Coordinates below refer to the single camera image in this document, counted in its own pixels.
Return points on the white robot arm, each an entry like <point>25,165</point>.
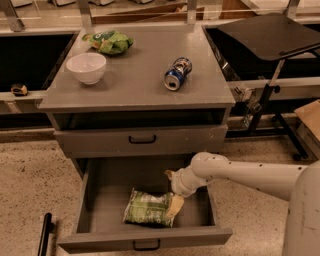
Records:
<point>299,185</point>

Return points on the white ceramic bowl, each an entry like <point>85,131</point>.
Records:
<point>87,68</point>

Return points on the black tray stand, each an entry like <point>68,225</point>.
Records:
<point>271,63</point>

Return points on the cardboard box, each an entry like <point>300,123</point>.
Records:
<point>309,128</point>

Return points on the black bar handle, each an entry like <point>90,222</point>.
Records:
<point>47,228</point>

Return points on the tape measure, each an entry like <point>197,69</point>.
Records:
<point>19,89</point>

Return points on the green jalapeno chip bag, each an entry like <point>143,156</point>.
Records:
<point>147,209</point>

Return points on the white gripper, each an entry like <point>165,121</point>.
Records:
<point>179,182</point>

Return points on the closed grey upper drawer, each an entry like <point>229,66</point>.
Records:
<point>141,141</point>

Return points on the green snack bag on counter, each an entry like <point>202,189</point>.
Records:
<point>109,42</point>

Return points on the grey drawer cabinet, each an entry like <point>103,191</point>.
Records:
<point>132,93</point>

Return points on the open grey lower drawer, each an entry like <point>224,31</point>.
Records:
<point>125,205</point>

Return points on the blue soda can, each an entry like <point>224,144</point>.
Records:
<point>177,73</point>

